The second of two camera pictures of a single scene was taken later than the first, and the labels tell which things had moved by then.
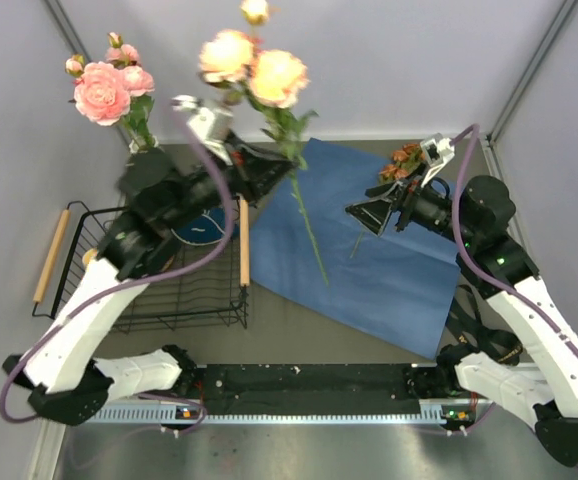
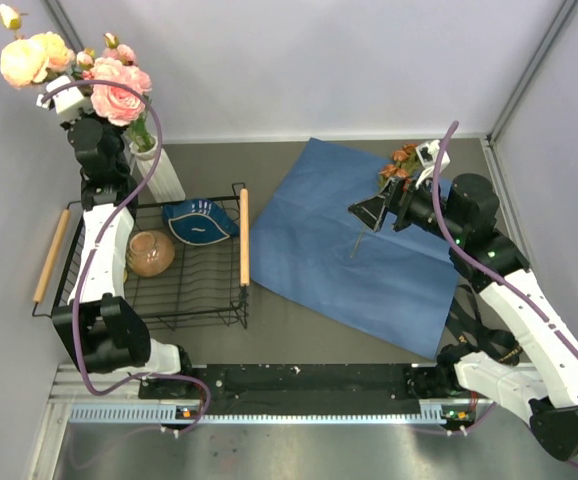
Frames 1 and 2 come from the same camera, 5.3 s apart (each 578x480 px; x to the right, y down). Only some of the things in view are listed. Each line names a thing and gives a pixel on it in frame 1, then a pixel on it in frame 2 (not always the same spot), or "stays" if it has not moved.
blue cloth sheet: [403, 285] stays
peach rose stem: [276, 81] to [29, 60]
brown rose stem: [406, 159] stays
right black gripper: [373, 213] stays
